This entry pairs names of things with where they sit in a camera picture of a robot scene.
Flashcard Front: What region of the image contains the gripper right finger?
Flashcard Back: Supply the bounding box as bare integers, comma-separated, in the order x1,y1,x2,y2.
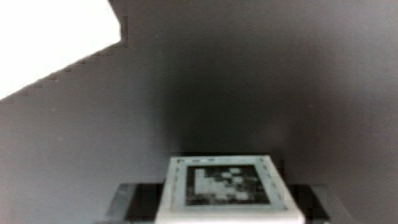
311,184,360,224

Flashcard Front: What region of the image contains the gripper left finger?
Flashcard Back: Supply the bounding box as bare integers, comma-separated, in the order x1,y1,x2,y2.
94,183,138,224

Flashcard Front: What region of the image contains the small white tag cube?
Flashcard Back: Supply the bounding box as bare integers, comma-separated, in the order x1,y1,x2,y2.
154,156,305,224

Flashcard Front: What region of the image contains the white marker sheet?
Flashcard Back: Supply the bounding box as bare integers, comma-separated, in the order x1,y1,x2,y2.
0,0,121,100

